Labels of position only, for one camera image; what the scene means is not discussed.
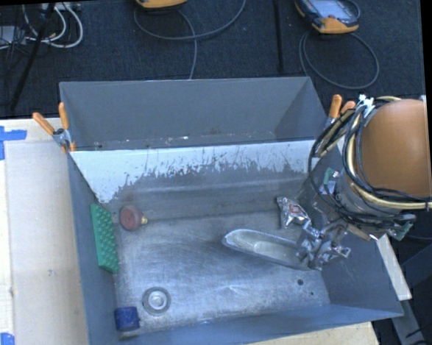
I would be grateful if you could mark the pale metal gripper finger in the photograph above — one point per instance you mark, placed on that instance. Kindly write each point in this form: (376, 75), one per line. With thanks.
(260, 247)
(293, 211)

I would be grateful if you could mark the grey metal bin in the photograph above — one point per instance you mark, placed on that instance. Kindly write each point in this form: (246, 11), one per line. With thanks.
(207, 264)

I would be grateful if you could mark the red-brown disc with yellow tip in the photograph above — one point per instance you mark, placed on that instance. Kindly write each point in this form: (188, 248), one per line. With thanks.
(130, 217)

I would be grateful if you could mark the blue cylinder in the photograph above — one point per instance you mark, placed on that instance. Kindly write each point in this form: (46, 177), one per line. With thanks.
(126, 319)

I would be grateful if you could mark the dark green flat block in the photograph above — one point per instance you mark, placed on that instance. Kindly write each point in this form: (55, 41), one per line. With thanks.
(104, 237)

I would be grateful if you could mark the pale wood board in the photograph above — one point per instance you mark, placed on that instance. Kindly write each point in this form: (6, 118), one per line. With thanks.
(39, 235)

